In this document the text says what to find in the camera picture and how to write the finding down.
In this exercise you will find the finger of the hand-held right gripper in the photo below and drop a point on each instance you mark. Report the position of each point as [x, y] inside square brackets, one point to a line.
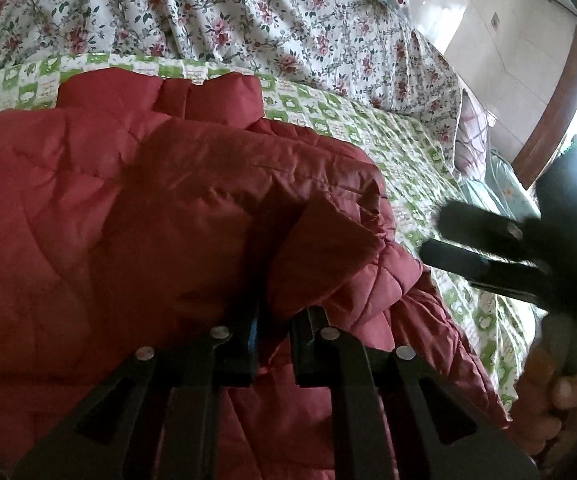
[473, 220]
[461, 262]

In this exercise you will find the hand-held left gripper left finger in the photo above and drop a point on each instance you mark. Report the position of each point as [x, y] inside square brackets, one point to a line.
[253, 341]

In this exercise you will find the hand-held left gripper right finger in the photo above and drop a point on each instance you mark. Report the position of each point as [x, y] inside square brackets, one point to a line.
[302, 356]

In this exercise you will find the red quilted jacket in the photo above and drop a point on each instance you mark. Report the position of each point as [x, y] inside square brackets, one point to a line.
[133, 200]

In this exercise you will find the person's right hand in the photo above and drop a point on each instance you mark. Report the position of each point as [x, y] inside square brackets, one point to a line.
[543, 410]

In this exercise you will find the light blue floral cloth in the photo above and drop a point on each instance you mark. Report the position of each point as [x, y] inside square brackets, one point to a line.
[500, 185]

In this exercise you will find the green checked blanket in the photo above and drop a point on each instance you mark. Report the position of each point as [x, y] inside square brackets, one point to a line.
[413, 160]

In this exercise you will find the pink plaid pillow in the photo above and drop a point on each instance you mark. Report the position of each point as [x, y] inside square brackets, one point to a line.
[475, 130]

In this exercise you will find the floral quilt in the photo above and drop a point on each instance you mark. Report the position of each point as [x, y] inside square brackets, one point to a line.
[248, 15]

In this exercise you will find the wooden door frame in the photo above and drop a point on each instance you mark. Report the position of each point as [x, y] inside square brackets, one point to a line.
[555, 110]

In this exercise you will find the wall socket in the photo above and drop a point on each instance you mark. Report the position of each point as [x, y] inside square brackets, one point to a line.
[494, 20]

